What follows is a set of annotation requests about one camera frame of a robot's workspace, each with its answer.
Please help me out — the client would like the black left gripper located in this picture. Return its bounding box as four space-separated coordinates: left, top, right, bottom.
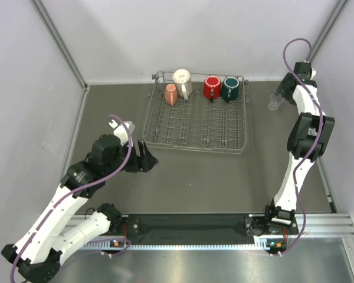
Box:
104 139 158 176

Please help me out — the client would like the clear drinking glass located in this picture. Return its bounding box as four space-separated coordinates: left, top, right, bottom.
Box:
268 93 285 111

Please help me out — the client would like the green mug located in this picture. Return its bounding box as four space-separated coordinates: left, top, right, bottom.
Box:
221 77 240 102

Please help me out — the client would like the pink mug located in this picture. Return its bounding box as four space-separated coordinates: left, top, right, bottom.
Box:
164 84 178 106

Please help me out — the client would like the red mug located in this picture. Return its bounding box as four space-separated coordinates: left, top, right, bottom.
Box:
203 75 221 102

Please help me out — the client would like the white mug orange inside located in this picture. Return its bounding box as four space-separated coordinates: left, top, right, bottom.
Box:
172 69 192 100

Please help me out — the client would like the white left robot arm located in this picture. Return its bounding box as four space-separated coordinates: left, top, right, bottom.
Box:
1 134 158 282

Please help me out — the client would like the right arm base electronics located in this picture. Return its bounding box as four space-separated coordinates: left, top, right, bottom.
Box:
265 228 302 257

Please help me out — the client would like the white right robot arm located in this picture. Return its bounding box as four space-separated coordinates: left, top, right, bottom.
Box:
263 73 335 234

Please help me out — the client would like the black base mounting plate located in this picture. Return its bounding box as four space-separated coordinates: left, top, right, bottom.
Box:
126 213 254 245

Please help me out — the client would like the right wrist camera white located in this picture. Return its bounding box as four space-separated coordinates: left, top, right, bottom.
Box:
293 62 317 88

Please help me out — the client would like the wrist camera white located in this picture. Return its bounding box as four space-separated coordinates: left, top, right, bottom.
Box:
109 120 135 146
293 62 317 88

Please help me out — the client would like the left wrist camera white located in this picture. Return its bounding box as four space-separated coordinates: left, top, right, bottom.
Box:
109 120 135 146

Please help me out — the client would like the grey wire dish rack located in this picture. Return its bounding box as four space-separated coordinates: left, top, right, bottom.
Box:
143 71 247 154

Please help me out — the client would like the right aluminium corner post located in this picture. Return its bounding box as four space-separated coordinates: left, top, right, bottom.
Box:
293 0 350 87

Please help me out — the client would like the aluminium corner post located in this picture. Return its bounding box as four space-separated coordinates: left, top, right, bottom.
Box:
293 0 350 87
30 0 88 90

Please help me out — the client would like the white perforated cable duct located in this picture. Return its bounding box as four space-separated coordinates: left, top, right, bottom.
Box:
79 238 272 251

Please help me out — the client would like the left aluminium corner post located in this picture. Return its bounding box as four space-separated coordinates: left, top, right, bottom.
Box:
30 0 88 90

